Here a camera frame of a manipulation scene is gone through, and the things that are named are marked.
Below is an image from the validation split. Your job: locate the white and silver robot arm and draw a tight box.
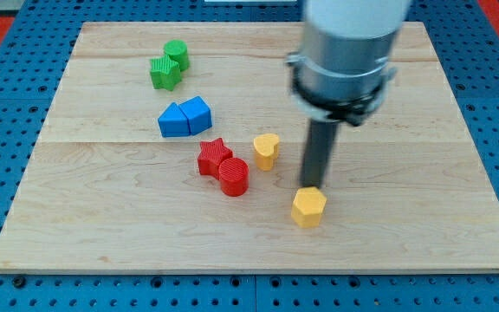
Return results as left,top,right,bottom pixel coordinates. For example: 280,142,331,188
286,0,411,126

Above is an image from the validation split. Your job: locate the yellow heart block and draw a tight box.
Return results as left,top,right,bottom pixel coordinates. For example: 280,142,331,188
253,133,280,172

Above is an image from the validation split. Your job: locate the red star block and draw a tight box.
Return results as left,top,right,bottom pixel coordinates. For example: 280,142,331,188
197,138,233,179

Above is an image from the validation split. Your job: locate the green star block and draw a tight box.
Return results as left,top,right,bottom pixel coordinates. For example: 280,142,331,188
149,55,182,91

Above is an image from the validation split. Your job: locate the red cylinder block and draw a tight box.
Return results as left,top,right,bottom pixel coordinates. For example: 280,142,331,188
218,158,249,197

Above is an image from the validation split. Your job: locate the blue pentagon block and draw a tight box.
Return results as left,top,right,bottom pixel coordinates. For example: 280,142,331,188
179,96,212,135

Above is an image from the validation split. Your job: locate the yellow hexagon block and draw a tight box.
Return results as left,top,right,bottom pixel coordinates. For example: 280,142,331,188
291,186,327,228

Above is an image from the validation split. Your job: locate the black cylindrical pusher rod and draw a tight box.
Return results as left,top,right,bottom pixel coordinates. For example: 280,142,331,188
300,120,339,188

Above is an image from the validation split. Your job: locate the light wooden board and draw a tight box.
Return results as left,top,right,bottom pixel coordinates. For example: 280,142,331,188
0,23,499,275

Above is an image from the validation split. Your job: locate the blue triangle block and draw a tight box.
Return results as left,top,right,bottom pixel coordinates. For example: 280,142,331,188
158,102,190,138

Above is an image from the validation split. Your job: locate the green cylinder block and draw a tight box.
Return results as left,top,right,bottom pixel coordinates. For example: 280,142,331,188
164,39,190,71

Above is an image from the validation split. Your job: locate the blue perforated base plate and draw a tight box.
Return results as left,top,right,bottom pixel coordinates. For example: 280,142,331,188
0,0,499,311

